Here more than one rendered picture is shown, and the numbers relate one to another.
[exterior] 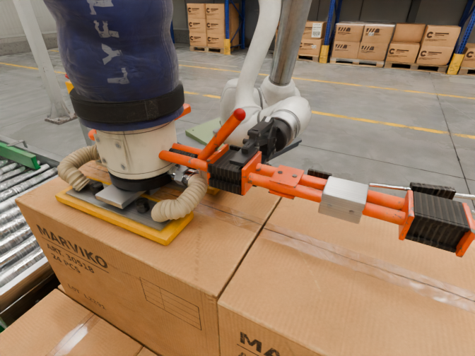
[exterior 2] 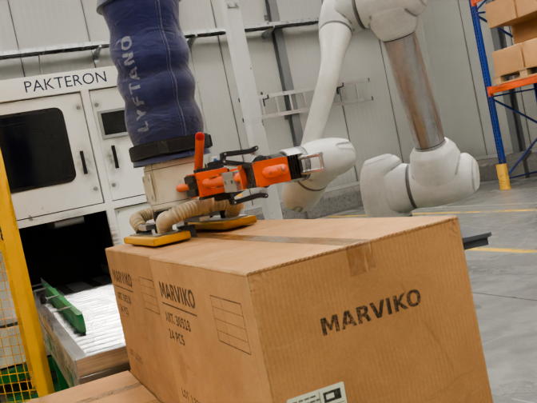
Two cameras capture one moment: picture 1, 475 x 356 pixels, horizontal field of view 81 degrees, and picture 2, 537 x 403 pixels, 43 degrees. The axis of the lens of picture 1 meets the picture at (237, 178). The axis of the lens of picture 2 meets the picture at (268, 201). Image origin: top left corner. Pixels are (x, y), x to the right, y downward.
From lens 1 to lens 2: 1.42 m
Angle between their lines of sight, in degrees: 48
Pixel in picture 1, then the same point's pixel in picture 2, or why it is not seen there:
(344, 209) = (229, 181)
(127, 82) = (148, 129)
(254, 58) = (312, 113)
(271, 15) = (324, 70)
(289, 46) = (408, 98)
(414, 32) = not seen: outside the picture
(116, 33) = (143, 101)
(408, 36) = not seen: outside the picture
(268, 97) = (414, 170)
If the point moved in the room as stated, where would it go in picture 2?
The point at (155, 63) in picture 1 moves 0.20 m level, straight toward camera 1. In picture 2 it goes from (166, 117) to (122, 117)
